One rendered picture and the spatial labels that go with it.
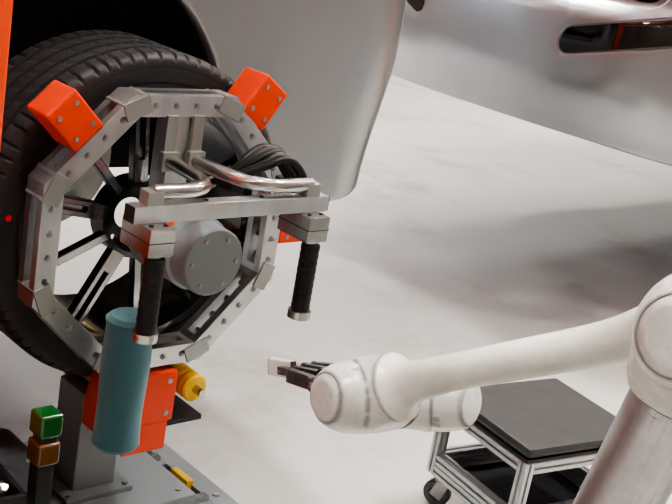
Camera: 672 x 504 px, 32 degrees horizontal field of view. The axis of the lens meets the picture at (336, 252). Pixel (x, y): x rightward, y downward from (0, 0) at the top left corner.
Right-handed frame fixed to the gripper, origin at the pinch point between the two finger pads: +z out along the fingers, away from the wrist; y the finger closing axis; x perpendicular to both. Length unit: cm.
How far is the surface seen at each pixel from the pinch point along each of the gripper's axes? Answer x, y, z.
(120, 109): -46, 18, 20
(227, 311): -5.5, -12.5, 28.9
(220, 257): -19.4, 3.9, 11.4
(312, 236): -22.5, -9.8, 1.6
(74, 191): -28, -11, 78
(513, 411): 32, -100, 20
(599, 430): 37, -113, 3
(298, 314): -7.7, -9.6, 5.6
